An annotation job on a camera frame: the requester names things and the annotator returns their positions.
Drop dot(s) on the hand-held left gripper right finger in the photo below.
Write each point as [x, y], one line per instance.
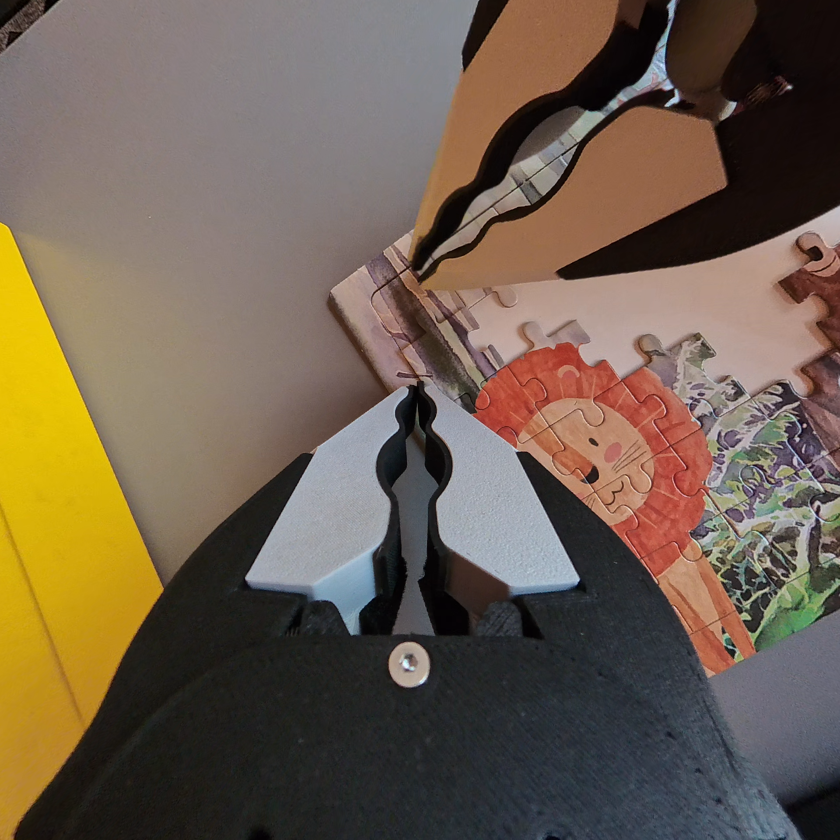
[505, 525]

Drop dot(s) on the black mesh chair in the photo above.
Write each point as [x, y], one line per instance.
[820, 814]

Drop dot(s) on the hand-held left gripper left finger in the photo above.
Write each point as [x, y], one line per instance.
[321, 525]

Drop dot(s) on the partly assembled jigsaw puzzle board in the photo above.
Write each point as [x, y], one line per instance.
[590, 459]

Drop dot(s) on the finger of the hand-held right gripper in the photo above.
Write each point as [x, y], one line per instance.
[525, 65]
[630, 197]

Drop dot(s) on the grey desk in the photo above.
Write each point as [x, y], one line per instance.
[229, 164]

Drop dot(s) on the yellow plastic bin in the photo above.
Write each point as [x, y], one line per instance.
[52, 525]

